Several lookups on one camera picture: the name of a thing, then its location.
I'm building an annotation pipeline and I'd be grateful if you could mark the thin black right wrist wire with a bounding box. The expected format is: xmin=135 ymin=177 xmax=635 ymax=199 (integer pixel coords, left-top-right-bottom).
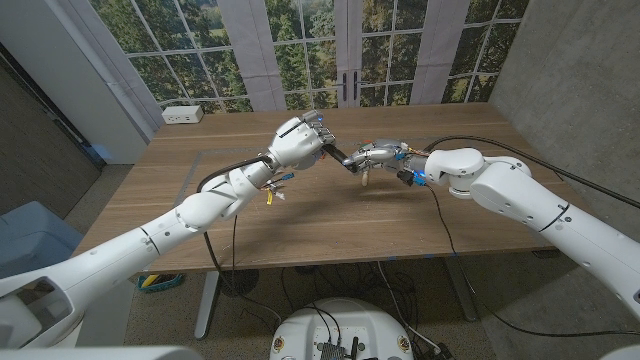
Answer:
xmin=424 ymin=184 xmax=640 ymax=339

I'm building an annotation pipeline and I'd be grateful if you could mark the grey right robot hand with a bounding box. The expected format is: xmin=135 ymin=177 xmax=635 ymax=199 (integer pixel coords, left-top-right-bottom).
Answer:
xmin=342 ymin=139 xmax=427 ymax=175

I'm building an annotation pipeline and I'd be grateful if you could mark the thin black wrist wire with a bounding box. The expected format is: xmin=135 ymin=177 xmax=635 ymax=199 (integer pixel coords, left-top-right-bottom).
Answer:
xmin=230 ymin=214 xmax=240 ymax=275
xmin=424 ymin=184 xmax=640 ymax=339

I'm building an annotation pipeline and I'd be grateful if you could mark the black TV remote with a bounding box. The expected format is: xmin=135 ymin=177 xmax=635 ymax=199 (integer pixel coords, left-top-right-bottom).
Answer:
xmin=322 ymin=143 xmax=360 ymax=174

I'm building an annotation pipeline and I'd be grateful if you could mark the printed window backdrop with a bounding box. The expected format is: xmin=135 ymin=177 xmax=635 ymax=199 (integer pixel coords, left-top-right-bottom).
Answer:
xmin=87 ymin=0 xmax=531 ymax=114

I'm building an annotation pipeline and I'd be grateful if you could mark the black round fan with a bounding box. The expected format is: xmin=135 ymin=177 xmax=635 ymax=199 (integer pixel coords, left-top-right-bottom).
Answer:
xmin=219 ymin=269 xmax=260 ymax=299

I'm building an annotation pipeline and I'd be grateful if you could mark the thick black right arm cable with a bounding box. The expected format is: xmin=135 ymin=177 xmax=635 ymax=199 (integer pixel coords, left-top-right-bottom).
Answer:
xmin=423 ymin=135 xmax=640 ymax=209

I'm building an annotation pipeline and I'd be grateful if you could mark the teal basket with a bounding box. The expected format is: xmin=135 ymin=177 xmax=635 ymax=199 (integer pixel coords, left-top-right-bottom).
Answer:
xmin=137 ymin=272 xmax=185 ymax=294

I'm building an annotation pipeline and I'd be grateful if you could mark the white power strip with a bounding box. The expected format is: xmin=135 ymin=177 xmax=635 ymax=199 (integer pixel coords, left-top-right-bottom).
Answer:
xmin=161 ymin=104 xmax=205 ymax=125

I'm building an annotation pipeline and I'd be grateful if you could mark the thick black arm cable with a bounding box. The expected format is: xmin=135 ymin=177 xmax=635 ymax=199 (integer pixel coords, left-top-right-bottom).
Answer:
xmin=423 ymin=135 xmax=640 ymax=209
xmin=196 ymin=155 xmax=284 ymax=326

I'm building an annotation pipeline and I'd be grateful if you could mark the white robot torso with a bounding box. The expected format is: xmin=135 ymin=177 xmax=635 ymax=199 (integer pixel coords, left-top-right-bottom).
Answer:
xmin=268 ymin=297 xmax=415 ymax=360

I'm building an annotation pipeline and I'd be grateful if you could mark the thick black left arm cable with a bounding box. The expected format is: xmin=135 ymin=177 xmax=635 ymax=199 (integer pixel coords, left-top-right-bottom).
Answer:
xmin=196 ymin=155 xmax=284 ymax=326

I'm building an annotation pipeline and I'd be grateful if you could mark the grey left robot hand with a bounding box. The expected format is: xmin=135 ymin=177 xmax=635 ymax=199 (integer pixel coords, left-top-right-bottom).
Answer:
xmin=267 ymin=109 xmax=337 ymax=171

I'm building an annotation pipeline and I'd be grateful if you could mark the grey table leg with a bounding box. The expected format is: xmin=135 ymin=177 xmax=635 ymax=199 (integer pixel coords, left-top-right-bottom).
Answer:
xmin=444 ymin=257 xmax=479 ymax=322

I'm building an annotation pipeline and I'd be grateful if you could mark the white table leg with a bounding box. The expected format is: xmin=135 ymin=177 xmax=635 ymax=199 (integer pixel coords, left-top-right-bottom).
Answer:
xmin=193 ymin=270 xmax=221 ymax=341

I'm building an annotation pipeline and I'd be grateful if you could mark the thin black left wrist wire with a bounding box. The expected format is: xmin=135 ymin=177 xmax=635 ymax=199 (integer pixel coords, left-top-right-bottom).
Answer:
xmin=230 ymin=214 xmax=240 ymax=275

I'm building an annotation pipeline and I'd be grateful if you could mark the colourful wooden maraca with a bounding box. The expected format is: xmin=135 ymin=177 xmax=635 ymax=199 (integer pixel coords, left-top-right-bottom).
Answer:
xmin=359 ymin=141 xmax=376 ymax=188

